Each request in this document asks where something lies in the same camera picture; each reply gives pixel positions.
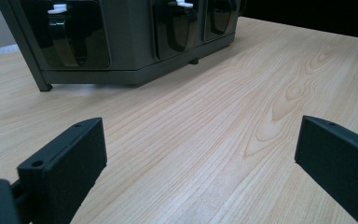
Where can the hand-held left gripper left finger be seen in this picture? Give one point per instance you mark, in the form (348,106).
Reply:
(65,165)

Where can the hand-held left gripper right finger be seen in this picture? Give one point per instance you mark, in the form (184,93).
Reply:
(341,168)

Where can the dark grey seasoning rack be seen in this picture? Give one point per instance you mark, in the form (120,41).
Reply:
(130,34)

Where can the black seasoning box, white lever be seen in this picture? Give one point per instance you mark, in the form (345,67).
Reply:
(164,37)
(220,21)
(99,40)

